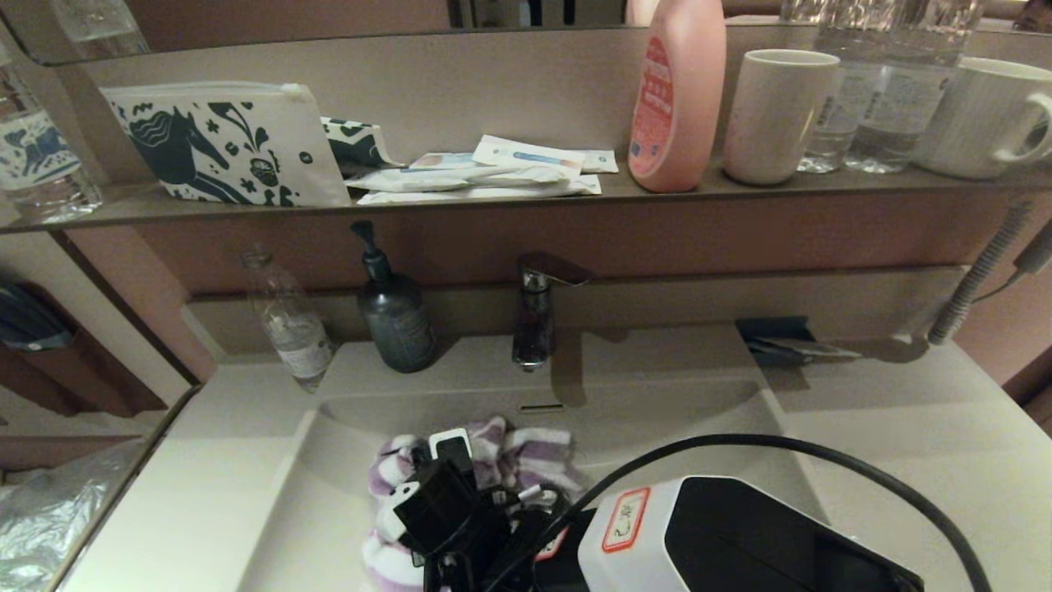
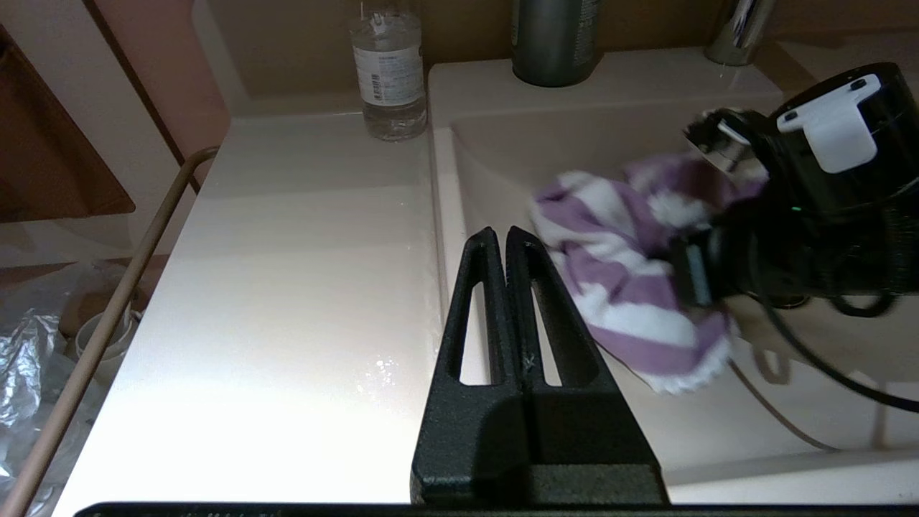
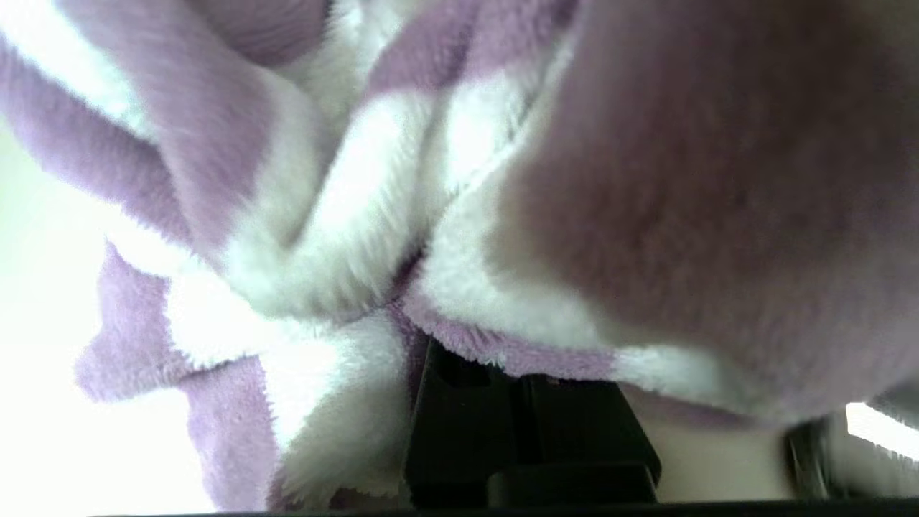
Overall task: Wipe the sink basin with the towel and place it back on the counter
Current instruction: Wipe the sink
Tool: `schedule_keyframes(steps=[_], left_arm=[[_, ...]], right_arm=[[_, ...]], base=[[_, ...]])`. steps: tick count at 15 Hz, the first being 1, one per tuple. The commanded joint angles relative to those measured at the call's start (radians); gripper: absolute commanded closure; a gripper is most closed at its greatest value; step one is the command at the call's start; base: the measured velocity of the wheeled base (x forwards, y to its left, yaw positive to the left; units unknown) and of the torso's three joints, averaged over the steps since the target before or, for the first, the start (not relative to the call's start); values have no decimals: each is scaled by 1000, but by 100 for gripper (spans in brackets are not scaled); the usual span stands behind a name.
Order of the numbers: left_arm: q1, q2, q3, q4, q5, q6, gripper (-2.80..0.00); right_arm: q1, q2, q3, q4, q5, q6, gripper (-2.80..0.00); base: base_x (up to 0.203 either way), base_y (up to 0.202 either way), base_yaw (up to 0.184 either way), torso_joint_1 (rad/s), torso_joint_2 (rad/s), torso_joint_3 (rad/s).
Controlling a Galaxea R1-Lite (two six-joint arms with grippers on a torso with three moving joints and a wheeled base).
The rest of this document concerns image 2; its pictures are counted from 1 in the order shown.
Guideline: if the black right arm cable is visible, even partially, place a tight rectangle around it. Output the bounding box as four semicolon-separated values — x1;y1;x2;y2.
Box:
747;237;919;414

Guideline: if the brown towel rail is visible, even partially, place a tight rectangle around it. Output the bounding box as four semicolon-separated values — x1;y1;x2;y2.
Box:
0;146;220;517

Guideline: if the purple white striped towel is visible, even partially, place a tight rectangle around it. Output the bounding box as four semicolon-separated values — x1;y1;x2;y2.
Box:
530;153;769;396

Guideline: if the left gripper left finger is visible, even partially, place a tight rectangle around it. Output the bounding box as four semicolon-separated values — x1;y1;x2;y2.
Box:
411;227;531;505

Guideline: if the chrome faucet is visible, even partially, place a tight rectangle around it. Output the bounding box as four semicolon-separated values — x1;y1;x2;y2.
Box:
704;0;780;67

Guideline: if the small clear plastic bottle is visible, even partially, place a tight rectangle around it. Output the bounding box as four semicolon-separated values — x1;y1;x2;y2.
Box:
348;0;429;141

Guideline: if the dark soap dispenser bottle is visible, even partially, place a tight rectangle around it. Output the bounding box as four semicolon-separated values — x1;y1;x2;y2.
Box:
510;0;602;88

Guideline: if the clear plastic bin bag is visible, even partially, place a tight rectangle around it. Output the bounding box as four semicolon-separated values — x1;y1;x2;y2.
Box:
0;262;148;517

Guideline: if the white paper cup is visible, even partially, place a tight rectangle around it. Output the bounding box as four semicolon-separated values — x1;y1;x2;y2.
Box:
72;309;137;381

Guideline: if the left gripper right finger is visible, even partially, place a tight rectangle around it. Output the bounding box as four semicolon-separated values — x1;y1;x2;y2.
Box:
506;226;669;505

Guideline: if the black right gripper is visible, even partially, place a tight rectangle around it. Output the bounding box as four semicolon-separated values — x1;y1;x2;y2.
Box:
671;205;778;309

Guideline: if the white sink basin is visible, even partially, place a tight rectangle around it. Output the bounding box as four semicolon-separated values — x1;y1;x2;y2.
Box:
427;47;919;503

